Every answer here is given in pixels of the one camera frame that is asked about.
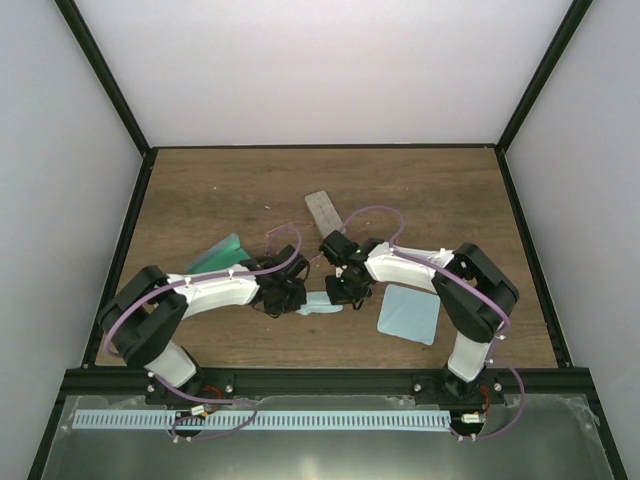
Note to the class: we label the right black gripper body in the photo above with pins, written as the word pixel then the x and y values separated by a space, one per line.
pixel 347 291

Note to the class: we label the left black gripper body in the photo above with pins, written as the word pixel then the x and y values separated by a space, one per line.
pixel 287 300

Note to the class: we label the light blue cloth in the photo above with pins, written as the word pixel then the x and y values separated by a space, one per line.
pixel 318 302
pixel 409 314

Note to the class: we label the pink clear-frame glasses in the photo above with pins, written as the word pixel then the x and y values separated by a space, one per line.
pixel 287 234

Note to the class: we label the blue-grey glasses case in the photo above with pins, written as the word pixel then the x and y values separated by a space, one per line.
pixel 222 255

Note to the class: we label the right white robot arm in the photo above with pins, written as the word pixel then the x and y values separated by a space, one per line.
pixel 476 295

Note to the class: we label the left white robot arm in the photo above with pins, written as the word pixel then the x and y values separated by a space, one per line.
pixel 140 321

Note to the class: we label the red lens sunglasses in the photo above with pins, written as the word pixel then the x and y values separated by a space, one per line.
pixel 360 232

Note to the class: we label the light grey glasses case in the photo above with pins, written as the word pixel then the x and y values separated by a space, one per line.
pixel 323 213

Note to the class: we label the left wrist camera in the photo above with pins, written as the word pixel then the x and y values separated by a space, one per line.
pixel 287 260

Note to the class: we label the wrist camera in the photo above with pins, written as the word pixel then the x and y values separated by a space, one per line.
pixel 339 250
pixel 287 260

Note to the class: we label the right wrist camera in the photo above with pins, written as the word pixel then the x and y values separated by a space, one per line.
pixel 339 250

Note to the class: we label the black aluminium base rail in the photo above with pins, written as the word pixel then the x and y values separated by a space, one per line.
pixel 426 385

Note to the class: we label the light blue slotted cable duct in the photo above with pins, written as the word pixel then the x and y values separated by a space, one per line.
pixel 401 420

